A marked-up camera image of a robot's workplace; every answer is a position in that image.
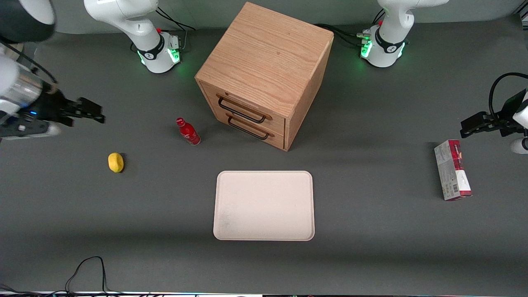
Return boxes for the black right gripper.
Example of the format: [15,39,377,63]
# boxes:
[28,85,106,127]

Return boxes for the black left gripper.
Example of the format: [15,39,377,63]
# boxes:
[460,89,526,139]

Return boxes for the red coke bottle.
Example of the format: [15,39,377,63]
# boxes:
[176,117,202,146]

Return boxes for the beige rectangular tray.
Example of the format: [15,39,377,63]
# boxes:
[213,170,316,242]

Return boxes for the yellow lemon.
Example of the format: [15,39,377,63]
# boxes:
[108,152,125,174]

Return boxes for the grey and red carton box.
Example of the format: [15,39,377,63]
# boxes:
[434,139,473,202]

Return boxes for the wooden two-drawer cabinet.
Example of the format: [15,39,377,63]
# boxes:
[195,2,335,152]

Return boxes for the black left wrist cable loop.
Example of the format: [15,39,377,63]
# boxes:
[488,73,528,121]

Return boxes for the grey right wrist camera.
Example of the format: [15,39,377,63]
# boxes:
[0,119,62,141]

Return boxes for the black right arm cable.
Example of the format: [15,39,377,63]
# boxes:
[0,37,58,85]

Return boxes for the black right arm base cables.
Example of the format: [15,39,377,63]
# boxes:
[155,6,197,52]

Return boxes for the black arm base cables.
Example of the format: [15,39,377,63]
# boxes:
[315,8,386,47]
[155,6,197,52]

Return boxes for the black looped floor cable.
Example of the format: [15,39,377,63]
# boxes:
[0,256,124,296]

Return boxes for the long black drawer handle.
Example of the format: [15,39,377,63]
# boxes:
[217,94,273,124]

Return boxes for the black left arm base cables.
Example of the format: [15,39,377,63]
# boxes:
[315,8,386,47]

